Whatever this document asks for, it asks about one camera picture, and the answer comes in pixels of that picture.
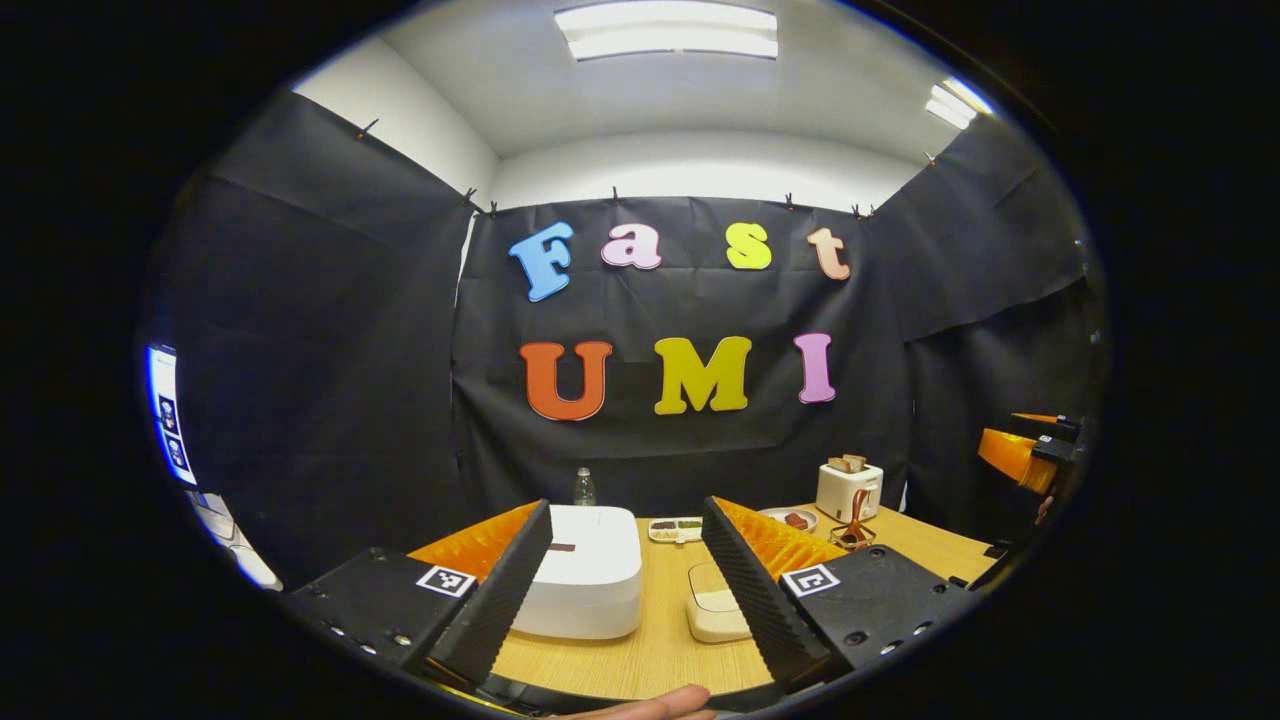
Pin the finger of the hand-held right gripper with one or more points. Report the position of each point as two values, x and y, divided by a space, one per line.
1010 455

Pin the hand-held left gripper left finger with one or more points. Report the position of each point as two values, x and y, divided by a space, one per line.
505 600

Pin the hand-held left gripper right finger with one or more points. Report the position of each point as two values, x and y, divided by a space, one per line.
752 600

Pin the clear box of rice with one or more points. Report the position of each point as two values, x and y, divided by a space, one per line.
715 620

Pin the white rice cooker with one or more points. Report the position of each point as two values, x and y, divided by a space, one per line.
595 570

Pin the brown wooden spoon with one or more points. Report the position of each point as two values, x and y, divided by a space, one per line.
858 510

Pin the white round plate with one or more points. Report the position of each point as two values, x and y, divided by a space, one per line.
812 520

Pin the white divided grain dish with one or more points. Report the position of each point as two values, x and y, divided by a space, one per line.
675 530

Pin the clear plastic water bottle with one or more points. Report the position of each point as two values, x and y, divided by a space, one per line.
585 490

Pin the white toaster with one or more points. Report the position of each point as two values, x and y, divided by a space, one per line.
848 495

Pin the white cluttered side desk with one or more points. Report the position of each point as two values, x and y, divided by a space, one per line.
235 545

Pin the black backdrop cloth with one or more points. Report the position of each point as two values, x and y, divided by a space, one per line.
330 350

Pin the small ceiling light panel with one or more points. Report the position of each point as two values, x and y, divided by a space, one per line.
958 102

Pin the long ceiling light panel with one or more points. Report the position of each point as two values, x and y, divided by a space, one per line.
665 30

